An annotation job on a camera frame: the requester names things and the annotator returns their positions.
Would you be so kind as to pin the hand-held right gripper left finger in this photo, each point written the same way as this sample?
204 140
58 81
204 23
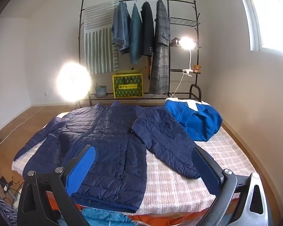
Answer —
81 169

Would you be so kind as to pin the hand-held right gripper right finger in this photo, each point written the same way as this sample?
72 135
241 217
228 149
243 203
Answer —
206 169

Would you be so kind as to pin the navy quilted jacket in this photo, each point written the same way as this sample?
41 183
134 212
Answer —
108 146

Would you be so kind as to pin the black metal clothes rack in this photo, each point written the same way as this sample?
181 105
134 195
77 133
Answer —
184 24

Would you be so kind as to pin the checked pink white bedspread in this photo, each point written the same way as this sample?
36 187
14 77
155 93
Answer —
174 188

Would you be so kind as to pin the blue and white jacket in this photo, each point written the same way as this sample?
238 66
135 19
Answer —
198 122

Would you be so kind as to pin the teal cloth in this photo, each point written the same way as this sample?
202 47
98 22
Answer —
103 217

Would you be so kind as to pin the orange bed sheet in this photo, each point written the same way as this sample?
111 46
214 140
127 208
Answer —
155 216

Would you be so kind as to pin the potted plant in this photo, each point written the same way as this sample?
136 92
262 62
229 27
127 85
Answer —
100 91

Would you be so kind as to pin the bright studio light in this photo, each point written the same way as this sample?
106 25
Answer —
73 82

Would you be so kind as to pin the zebra striped cloth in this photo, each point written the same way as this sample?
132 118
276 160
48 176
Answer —
2 209

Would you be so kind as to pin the yellow and green box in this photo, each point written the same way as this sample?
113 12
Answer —
128 84

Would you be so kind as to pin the brown teddy bear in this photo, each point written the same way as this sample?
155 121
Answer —
197 68

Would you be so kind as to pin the grey plaid coat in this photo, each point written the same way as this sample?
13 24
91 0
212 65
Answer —
160 63

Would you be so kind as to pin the green striped hanging cloth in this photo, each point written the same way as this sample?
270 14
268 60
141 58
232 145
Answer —
99 51

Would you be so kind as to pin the orange scarf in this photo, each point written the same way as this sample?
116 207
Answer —
148 63

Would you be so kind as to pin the white clip lamp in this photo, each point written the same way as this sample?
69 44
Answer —
186 42

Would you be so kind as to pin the brown bag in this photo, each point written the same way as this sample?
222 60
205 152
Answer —
174 42

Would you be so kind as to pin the teal jacket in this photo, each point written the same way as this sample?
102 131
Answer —
135 40

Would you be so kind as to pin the denim jacket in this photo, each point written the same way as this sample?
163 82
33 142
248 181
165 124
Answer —
120 28

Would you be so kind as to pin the black blazer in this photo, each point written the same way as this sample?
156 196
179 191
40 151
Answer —
147 28

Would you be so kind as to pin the window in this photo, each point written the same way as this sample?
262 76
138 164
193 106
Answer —
273 28

